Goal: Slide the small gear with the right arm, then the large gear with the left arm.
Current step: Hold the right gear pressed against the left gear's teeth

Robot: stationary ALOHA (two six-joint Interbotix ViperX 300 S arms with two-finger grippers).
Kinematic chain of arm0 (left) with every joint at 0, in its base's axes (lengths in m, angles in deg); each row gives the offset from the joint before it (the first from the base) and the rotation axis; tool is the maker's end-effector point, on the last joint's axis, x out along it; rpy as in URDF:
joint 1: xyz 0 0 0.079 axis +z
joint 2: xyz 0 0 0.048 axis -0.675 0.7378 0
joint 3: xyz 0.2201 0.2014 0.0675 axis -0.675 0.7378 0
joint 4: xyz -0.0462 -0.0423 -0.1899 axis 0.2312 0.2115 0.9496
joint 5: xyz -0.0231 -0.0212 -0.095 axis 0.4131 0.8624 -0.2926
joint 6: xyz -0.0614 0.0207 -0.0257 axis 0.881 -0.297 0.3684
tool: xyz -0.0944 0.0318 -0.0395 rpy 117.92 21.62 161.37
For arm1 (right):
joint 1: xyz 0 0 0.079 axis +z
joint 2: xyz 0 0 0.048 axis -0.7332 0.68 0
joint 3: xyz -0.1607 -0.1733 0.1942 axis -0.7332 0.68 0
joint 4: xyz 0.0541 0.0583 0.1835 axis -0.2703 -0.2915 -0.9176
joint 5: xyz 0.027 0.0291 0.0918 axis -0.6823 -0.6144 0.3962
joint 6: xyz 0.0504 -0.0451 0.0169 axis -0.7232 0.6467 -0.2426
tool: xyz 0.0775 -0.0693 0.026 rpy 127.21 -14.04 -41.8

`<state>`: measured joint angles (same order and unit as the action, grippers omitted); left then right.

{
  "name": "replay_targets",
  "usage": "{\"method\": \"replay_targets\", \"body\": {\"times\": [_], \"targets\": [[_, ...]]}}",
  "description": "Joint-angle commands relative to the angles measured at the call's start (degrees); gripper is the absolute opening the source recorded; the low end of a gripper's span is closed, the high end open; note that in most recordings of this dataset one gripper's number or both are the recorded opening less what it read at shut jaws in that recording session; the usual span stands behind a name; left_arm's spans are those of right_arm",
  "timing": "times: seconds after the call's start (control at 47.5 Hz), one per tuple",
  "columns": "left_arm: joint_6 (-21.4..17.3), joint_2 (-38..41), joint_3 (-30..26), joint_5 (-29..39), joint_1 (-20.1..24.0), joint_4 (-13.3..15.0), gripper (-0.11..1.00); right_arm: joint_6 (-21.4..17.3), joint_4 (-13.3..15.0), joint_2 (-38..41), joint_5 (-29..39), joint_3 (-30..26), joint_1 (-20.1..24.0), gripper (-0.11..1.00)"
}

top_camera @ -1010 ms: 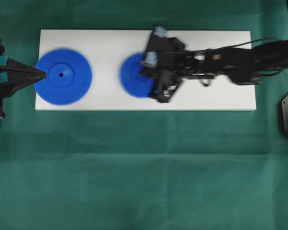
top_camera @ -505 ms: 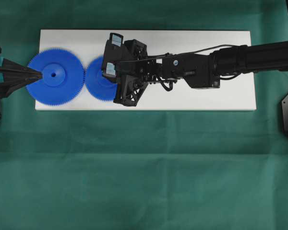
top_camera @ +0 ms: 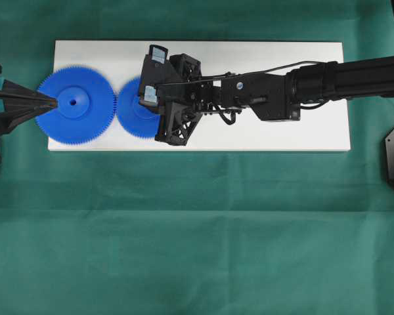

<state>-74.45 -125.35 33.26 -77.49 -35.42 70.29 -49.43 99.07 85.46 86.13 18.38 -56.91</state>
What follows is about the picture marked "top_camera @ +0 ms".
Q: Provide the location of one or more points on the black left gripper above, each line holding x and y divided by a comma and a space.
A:
22, 95

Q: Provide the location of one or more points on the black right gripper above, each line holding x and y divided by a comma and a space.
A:
267, 95

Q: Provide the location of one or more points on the small blue gear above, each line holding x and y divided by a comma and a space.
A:
133, 117

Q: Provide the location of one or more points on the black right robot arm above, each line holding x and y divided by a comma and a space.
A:
313, 84

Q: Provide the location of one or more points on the large blue gear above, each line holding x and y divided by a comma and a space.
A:
86, 105

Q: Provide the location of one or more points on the green table cloth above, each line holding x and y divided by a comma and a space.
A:
196, 232

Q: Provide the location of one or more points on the white rectangular board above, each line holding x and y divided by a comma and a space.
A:
323, 130

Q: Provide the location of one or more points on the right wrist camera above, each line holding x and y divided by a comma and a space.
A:
156, 77

